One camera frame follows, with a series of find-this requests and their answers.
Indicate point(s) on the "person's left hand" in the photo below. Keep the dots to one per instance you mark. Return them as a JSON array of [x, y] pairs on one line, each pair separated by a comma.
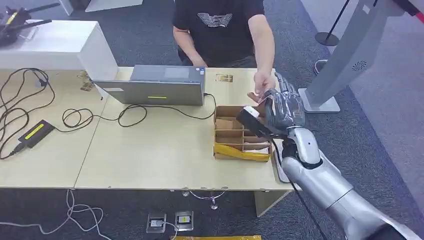
[[265, 81]]

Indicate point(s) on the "person's right hand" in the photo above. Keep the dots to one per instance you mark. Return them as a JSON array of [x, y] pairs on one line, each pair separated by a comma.
[[199, 63]]

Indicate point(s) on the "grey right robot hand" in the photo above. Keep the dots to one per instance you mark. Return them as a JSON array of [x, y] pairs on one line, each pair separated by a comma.
[[285, 109]]

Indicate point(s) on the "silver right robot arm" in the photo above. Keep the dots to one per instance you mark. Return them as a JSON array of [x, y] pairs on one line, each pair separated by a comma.
[[331, 185]]

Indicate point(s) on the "printed card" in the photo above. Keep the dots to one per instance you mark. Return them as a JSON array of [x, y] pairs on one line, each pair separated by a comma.
[[224, 78]]

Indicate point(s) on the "person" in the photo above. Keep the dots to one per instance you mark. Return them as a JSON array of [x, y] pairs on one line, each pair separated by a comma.
[[218, 33]]

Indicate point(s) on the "grey laptop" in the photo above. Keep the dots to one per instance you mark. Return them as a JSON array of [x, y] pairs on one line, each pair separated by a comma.
[[155, 92]]

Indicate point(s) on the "white flat pad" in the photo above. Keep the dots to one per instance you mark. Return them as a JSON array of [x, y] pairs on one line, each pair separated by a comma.
[[278, 165]]

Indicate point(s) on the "wooden card box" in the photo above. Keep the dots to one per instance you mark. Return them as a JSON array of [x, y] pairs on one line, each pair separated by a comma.
[[232, 136]]

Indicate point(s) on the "yellow strip on box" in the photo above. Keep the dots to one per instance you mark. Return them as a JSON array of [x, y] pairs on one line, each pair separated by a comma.
[[238, 153]]

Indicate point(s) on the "black stanchion pole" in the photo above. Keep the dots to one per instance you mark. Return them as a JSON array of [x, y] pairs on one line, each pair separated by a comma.
[[327, 39]]

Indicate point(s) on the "grey kiosk stand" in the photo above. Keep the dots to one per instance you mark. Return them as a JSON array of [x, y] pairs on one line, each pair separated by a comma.
[[351, 49]]

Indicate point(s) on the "pale wooden desk leg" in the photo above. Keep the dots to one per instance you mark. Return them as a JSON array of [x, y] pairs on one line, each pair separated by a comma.
[[266, 202]]

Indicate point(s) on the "brown card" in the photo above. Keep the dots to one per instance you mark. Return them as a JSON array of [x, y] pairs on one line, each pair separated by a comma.
[[87, 86], [82, 74]]

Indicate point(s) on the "yellow floor tape strip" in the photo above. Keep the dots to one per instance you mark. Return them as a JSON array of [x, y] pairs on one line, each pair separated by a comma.
[[215, 237]]

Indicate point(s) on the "silver floor socket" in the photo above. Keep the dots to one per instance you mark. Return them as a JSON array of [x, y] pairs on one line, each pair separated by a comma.
[[156, 223], [184, 220]]

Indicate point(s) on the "white cabinet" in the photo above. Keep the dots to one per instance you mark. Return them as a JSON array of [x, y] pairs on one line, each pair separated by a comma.
[[49, 46]]

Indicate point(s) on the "red barrier tape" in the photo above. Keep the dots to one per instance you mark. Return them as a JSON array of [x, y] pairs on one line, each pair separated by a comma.
[[419, 17]]

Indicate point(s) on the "black power adapter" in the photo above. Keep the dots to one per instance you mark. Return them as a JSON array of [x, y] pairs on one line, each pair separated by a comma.
[[35, 133]]

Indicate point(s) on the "black drone device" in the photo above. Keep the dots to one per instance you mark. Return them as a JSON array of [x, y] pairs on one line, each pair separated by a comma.
[[13, 23]]

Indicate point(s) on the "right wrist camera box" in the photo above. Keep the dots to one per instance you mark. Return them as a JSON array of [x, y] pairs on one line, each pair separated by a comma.
[[251, 121]]

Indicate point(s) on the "chrome metal bracket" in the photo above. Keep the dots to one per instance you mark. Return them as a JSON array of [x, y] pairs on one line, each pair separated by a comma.
[[319, 68]]

